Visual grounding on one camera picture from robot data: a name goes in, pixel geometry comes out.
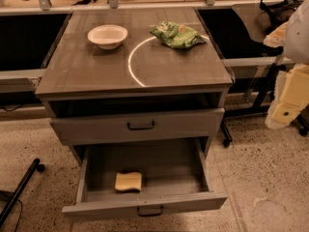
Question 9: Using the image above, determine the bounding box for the black side table stand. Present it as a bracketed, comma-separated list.
[219, 2, 309, 148]

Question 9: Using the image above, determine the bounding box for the grey drawer cabinet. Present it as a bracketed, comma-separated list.
[36, 7, 232, 160]

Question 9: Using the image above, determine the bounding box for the yellow sponge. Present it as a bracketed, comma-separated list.
[115, 172, 142, 191]

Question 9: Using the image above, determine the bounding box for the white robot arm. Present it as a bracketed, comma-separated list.
[264, 0, 309, 129]

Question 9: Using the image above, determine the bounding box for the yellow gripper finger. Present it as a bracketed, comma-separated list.
[265, 64, 309, 130]

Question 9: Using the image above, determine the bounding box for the white bowl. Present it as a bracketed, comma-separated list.
[87, 24, 127, 50]

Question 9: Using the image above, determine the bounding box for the black floor stand leg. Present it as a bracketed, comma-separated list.
[0, 159, 45, 226]

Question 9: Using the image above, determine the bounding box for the green chip bag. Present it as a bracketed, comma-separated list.
[150, 21, 206, 49]

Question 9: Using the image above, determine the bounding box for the black headset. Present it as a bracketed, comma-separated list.
[260, 0, 302, 28]

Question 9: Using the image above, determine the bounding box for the closed grey upper drawer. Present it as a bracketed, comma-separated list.
[51, 108, 224, 145]

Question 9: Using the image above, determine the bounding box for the open grey lower drawer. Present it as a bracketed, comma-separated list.
[63, 138, 227, 222]

